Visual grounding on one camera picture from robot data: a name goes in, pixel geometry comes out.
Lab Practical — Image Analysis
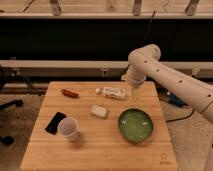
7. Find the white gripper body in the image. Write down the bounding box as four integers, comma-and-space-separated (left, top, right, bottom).
121, 74, 144, 102

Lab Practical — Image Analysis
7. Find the white sponge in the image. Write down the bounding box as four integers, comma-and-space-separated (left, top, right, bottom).
91, 105, 108, 118

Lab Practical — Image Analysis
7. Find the black office chair base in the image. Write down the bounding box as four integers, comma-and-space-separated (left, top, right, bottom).
0, 64, 34, 146

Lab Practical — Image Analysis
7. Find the white plastic bottle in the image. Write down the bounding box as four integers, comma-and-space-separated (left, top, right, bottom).
96, 87, 126, 100

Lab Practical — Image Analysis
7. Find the red sausage toy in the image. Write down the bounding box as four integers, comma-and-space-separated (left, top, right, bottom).
61, 89, 79, 98

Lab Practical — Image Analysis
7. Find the black floor cable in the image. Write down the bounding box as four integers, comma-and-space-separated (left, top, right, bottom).
165, 108, 196, 123

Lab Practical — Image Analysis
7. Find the black hanging cable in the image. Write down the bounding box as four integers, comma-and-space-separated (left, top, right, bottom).
118, 9, 157, 78

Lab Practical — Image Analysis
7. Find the black phone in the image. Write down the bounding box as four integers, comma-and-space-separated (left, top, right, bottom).
45, 112, 66, 135

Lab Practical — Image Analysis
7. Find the green bowl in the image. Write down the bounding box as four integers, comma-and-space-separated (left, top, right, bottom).
118, 109, 153, 143

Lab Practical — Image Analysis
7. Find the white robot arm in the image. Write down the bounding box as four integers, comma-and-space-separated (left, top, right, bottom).
121, 44, 213, 125

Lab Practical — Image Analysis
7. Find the wooden board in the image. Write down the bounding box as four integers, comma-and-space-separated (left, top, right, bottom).
21, 82, 178, 171

